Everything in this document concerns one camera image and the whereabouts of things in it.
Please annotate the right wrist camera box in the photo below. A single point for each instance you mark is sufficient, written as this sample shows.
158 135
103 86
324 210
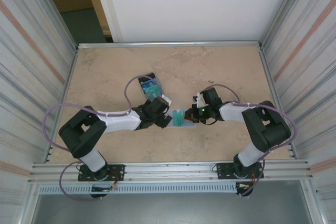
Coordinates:
199 99

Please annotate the blue VIP card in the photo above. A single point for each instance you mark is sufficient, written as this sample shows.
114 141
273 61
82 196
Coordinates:
148 85

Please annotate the aluminium mounting rail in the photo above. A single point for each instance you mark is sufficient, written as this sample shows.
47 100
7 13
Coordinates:
170 171

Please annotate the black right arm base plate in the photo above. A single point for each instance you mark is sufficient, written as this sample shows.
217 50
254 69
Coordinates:
223 171

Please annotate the beige card holder wallet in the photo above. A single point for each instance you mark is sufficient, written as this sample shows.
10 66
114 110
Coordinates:
189 125

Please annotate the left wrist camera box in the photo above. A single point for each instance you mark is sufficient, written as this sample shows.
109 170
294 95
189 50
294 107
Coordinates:
166 100

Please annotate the aluminium table edge rail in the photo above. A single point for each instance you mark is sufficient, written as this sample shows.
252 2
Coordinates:
170 44

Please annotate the clear acrylic card organizer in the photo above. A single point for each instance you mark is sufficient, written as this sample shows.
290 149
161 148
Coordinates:
158 98

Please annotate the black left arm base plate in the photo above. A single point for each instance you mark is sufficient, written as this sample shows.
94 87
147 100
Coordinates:
118 172

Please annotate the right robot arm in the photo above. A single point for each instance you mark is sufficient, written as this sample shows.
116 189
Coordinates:
267 134

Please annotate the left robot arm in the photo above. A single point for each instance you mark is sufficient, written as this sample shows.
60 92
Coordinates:
81 140

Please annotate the black credit card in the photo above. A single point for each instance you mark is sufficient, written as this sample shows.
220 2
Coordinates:
150 75

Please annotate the aluminium side rail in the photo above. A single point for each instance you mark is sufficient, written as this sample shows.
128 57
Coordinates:
263 60
72 68

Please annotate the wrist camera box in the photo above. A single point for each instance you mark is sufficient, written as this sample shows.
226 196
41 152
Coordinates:
199 99
166 100

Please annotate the teal VIP card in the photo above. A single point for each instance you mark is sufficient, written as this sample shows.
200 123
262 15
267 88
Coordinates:
178 117
153 93

